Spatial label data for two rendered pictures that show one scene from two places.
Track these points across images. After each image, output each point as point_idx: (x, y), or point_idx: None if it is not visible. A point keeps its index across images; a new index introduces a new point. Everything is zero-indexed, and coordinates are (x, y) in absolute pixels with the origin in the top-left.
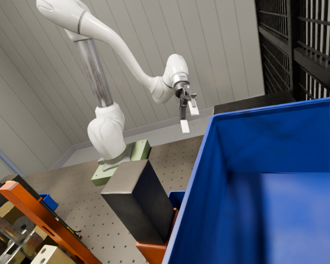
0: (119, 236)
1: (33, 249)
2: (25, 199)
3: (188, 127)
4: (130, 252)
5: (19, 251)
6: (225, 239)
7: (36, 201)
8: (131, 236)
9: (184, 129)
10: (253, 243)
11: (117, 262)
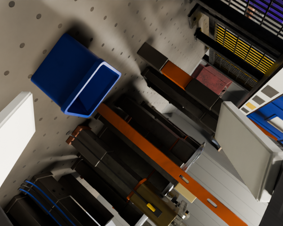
0: (13, 167)
1: (180, 210)
2: (239, 218)
3: (14, 109)
4: (46, 140)
5: None
6: None
7: (235, 215)
8: (25, 149)
9: (26, 135)
10: None
11: (45, 152)
